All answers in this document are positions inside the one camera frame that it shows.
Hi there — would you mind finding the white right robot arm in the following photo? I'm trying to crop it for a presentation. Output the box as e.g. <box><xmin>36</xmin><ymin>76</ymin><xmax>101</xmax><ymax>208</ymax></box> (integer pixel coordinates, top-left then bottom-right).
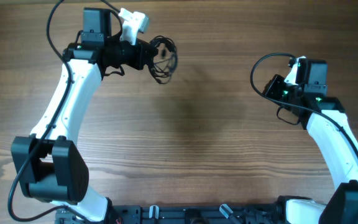
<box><xmin>260</xmin><ymin>54</ymin><xmax>358</xmax><ymax>223</ymax></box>

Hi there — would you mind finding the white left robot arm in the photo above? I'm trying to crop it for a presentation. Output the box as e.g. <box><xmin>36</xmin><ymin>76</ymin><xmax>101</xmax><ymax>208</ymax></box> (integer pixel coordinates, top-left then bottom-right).
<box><xmin>11</xmin><ymin>7</ymin><xmax>158</xmax><ymax>223</ymax></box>

